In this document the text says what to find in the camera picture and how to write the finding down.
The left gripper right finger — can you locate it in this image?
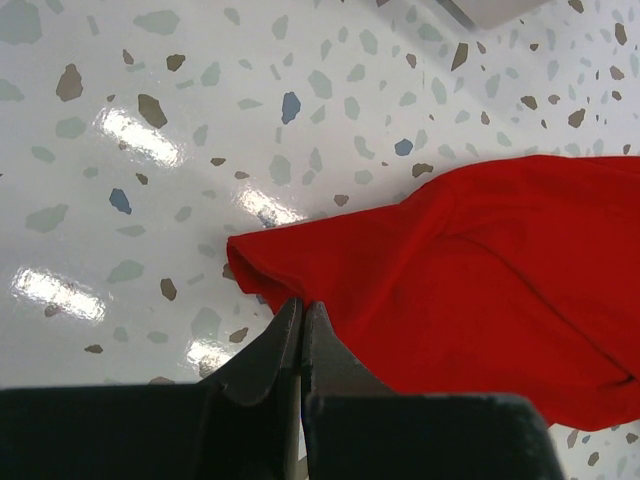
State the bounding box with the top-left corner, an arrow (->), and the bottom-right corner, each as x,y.
302,302 -> 555,479

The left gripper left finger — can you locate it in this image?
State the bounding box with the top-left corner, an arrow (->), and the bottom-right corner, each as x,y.
1,299 -> 303,479

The red t shirt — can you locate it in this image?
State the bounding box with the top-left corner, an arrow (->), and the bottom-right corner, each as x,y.
227,155 -> 639,431

